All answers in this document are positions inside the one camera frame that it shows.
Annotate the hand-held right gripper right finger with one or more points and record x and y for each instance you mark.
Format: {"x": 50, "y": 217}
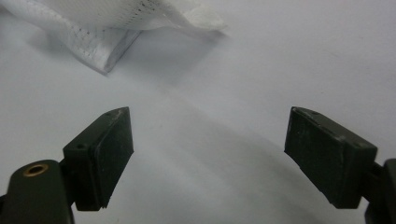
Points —
{"x": 330, "y": 158}

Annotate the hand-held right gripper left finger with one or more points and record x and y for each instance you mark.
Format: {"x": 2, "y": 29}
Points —
{"x": 102, "y": 161}

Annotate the white mesh laundry bag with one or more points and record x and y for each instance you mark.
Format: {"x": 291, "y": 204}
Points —
{"x": 102, "y": 28}

